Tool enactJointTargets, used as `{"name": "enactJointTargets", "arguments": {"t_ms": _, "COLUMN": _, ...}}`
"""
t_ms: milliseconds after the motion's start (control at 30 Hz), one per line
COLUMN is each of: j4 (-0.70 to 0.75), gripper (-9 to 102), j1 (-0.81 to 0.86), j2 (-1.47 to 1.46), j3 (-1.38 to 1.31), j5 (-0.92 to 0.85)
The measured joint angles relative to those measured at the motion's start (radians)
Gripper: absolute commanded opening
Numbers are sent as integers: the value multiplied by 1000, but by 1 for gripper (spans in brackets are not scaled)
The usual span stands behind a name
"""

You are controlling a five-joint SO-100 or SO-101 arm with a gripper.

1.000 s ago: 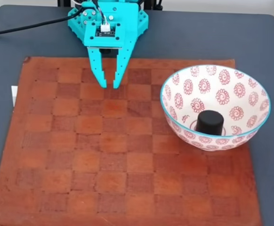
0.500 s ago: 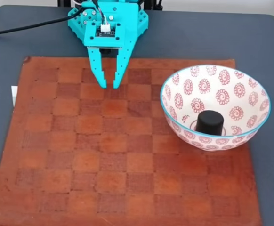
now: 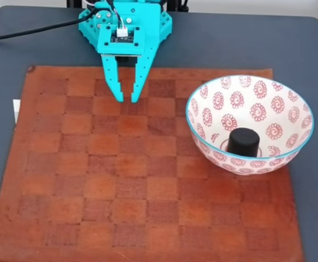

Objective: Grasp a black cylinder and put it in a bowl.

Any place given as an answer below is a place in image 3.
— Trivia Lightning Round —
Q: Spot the black cylinder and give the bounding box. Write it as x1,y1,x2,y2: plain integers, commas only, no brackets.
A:
227,127,261,158

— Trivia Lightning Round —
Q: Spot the white bowl with red flowers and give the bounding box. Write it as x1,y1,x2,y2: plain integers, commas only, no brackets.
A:
185,75,315,176

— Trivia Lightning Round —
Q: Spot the white paper slip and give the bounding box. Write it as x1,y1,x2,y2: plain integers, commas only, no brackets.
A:
13,99,22,124

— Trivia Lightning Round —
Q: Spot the brown wooden chessboard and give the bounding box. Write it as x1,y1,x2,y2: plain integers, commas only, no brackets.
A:
0,64,305,262

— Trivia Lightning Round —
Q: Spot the teal camera mount with board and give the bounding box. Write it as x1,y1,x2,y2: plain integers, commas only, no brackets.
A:
97,23,146,57

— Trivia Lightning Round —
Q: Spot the black cable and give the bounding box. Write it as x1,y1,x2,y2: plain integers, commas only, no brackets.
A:
0,0,128,44

